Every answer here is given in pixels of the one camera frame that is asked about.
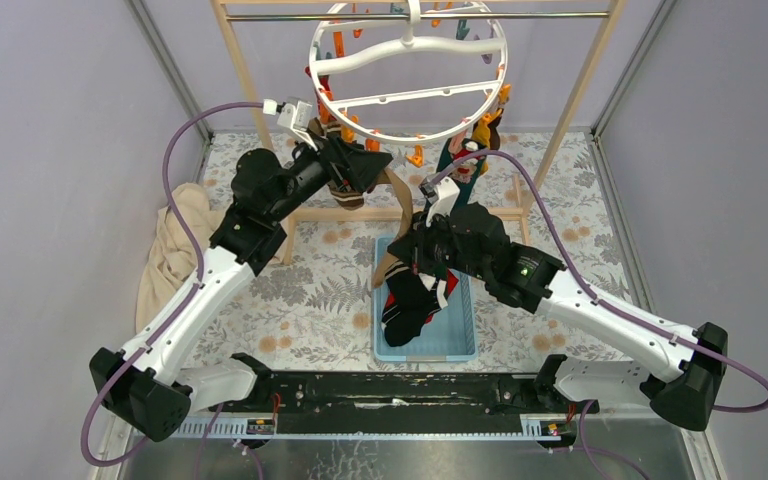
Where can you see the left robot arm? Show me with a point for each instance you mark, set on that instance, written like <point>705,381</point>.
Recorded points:
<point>145,383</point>

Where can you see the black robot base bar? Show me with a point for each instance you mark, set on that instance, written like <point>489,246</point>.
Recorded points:
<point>404,403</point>

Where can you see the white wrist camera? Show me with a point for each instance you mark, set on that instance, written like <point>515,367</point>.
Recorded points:
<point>292,115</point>
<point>441,194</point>

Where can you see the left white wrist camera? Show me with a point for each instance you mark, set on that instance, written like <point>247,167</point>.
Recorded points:
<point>292,115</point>

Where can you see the red patterned sock pair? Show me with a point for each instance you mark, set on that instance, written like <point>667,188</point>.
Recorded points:
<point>322,88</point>

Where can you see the dark teal sock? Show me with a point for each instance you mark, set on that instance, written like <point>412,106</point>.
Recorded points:
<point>465,175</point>

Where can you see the mustard yellow sock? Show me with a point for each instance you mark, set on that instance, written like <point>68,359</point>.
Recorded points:
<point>485,130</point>

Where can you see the brown striped sock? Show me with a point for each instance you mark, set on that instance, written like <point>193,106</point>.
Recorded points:
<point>345,197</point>

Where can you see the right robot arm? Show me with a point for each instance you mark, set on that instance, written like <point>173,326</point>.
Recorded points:
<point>665,369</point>

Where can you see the white round clip hanger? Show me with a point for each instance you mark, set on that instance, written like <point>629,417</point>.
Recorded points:
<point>413,75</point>

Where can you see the beige crumpled cloth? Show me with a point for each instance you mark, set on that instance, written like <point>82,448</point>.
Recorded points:
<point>172,258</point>

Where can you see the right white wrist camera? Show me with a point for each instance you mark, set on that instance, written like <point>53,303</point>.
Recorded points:
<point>441,194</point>

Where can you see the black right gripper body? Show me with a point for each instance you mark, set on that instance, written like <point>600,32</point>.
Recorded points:
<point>439,239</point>

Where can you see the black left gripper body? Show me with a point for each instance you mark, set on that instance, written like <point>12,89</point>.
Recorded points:
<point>304,175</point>

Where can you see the light blue plastic basket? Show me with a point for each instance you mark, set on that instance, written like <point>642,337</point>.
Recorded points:
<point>450,336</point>

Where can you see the black sock with beige stripes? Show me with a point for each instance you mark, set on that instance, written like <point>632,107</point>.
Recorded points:
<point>411,304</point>

